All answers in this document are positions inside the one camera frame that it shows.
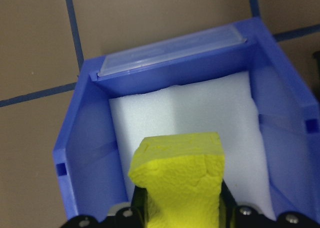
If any yellow foam block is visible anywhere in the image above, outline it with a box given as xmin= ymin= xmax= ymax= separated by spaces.
xmin=127 ymin=131 xmax=226 ymax=228

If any blue plastic storage bin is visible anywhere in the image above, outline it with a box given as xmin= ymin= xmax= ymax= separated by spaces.
xmin=52 ymin=16 xmax=320 ymax=224

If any white foam pad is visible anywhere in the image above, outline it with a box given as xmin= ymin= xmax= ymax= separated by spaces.
xmin=108 ymin=70 xmax=277 ymax=221

